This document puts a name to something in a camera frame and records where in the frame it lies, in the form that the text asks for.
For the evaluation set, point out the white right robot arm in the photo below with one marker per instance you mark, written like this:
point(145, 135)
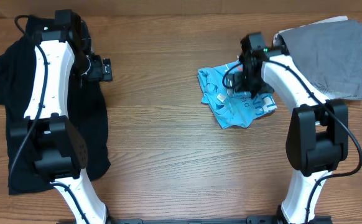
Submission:
point(317, 139)

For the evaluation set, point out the black shirt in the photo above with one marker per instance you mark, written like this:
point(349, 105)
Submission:
point(86, 109)

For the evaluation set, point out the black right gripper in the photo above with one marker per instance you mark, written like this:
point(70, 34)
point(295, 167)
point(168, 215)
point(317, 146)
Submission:
point(236, 78)

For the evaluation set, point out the light blue t-shirt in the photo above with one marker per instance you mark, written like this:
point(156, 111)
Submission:
point(237, 109)

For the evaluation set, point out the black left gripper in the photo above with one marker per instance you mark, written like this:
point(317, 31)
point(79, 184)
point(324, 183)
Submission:
point(98, 74)

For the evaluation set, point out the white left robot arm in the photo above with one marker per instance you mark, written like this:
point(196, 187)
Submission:
point(50, 144)

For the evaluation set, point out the grey folded shorts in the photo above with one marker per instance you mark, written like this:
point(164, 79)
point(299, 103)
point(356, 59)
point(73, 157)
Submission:
point(329, 55)

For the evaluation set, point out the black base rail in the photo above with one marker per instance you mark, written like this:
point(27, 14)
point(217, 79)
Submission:
point(193, 221)

